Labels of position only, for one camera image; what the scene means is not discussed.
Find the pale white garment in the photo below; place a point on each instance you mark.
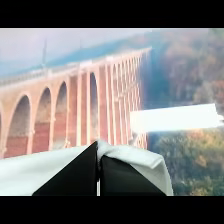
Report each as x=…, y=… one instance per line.
x=26, y=173

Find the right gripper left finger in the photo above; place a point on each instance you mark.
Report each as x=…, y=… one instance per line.
x=80, y=176

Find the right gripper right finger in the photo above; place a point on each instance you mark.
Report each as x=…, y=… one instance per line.
x=123, y=180

